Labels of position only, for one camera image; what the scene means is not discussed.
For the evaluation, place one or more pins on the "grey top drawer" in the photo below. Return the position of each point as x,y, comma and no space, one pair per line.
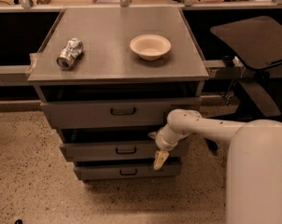
114,113

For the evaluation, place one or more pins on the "grey drawer cabinet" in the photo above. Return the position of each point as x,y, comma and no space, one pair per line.
106,33

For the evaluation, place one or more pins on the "grey drawer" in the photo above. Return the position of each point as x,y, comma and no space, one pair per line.
109,151
114,113
139,170

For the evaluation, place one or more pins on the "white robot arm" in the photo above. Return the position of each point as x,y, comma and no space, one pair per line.
254,162

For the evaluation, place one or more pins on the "grey bottom drawer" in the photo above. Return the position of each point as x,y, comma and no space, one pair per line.
139,170

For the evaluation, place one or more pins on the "black office chair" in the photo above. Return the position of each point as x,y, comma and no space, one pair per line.
257,43

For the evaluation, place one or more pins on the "white bowl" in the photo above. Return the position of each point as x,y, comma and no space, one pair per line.
150,47

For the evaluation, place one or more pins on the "crushed silver can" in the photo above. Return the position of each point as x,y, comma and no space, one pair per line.
68,56

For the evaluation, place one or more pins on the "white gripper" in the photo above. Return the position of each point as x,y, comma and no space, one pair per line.
162,141

